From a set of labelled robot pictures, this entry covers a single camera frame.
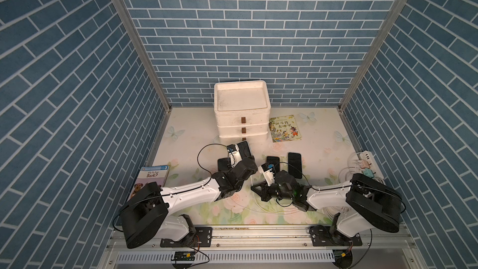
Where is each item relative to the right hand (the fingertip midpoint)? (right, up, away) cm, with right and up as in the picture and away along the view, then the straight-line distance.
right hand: (252, 190), depth 81 cm
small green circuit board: (-27, -22, -9) cm, 36 cm away
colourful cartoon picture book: (+20, +26, +30) cm, 45 cm away
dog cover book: (-51, +4, +10) cm, 52 cm away
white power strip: (+61, +12, +16) cm, 64 cm away
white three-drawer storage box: (-5, +35, +4) cm, 36 cm away
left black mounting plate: (-21, -17, -6) cm, 27 cm away
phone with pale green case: (+22, +8, +15) cm, 28 cm away
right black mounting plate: (+28, -16, -7) cm, 33 cm away
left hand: (+1, +12, +3) cm, 13 cm away
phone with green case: (-3, +18, +2) cm, 18 cm away
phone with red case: (+13, +9, +17) cm, 23 cm away
